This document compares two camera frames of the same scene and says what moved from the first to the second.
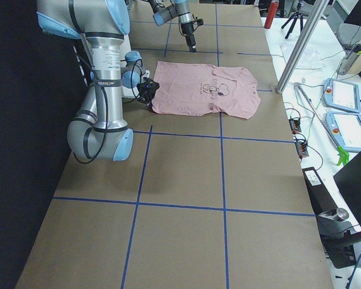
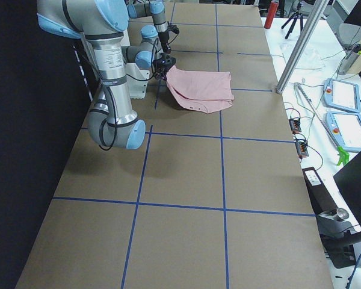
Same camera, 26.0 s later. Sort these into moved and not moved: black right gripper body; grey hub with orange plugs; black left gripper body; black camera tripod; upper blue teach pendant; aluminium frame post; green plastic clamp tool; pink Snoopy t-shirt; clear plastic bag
Moved: pink Snoopy t-shirt; black right gripper body; black left gripper body
Not moved: upper blue teach pendant; grey hub with orange plugs; black camera tripod; aluminium frame post; green plastic clamp tool; clear plastic bag
